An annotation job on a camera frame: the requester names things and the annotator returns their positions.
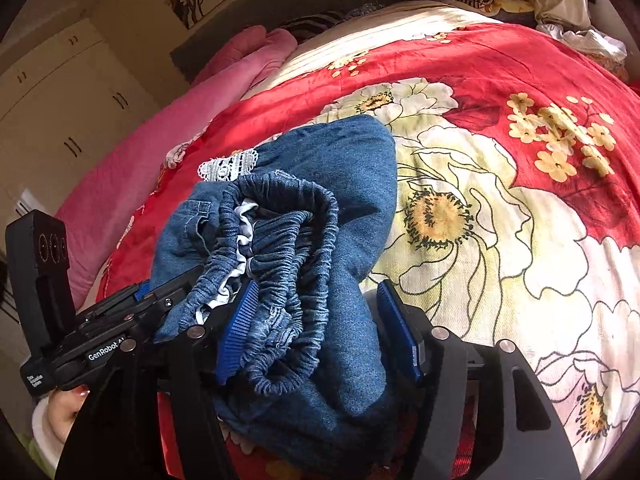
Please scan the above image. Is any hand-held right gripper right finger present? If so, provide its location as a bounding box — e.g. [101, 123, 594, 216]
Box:
[375, 280, 583, 480]

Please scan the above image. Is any blue denim pants lace trim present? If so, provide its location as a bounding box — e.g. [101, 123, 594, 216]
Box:
[147, 114, 426, 471]

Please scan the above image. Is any striped dark cloth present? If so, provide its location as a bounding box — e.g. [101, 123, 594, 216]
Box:
[280, 10, 351, 41]

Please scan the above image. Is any person's left hand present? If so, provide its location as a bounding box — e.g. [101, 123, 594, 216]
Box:
[45, 384, 93, 436]

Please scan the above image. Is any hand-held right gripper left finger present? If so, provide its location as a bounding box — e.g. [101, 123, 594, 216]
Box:
[55, 280, 261, 480]

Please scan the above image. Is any cream wardrobe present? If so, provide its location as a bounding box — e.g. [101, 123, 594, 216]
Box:
[0, 17, 166, 231]

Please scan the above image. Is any person's left forearm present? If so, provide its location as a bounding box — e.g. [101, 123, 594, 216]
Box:
[25, 400, 71, 480]

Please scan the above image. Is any pink pillow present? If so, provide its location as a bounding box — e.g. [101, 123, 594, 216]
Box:
[52, 25, 301, 306]

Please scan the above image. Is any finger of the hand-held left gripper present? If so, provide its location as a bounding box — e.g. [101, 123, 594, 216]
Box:
[80, 282, 153, 320]
[127, 265, 203, 341]

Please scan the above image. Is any red floral blanket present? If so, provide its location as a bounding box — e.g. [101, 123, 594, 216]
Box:
[95, 7, 640, 480]

